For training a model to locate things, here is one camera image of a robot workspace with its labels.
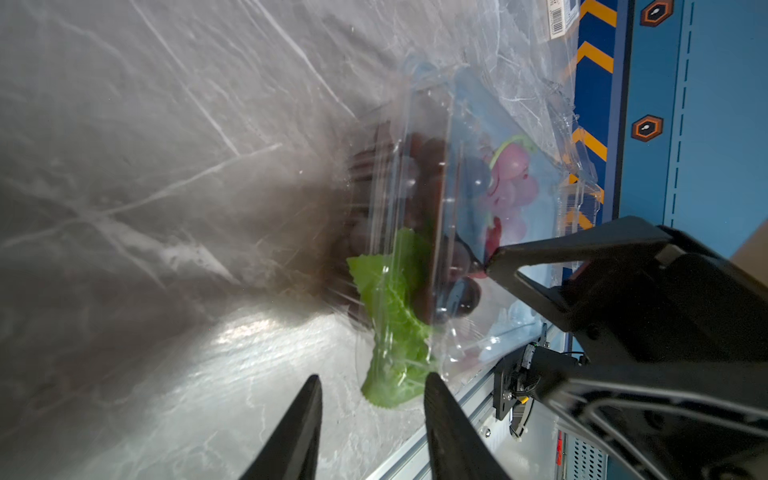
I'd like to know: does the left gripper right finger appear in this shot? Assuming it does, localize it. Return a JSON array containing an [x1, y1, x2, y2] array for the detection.
[[424, 372, 509, 480]]

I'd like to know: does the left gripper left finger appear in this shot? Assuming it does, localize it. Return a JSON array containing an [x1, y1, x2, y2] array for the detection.
[[241, 374, 323, 480]]

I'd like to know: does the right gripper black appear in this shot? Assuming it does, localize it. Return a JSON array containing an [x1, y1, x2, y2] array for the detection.
[[485, 217, 767, 479]]

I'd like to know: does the red grape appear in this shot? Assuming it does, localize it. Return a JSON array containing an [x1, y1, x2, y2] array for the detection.
[[482, 134, 539, 261]]

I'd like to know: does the green grape leaf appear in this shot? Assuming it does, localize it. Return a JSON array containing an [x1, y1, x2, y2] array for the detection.
[[347, 228, 436, 409]]

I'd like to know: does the clear clamshell container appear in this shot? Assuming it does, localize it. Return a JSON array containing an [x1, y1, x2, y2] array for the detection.
[[329, 60, 603, 384]]

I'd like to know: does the dark purple grape bunch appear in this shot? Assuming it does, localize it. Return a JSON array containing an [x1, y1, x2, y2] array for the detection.
[[333, 133, 480, 325]]

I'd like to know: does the aluminium rail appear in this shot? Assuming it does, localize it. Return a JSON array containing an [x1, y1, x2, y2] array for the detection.
[[365, 323, 553, 480]]

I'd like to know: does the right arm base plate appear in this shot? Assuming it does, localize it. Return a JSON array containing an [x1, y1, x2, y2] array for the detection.
[[493, 342, 541, 440]]

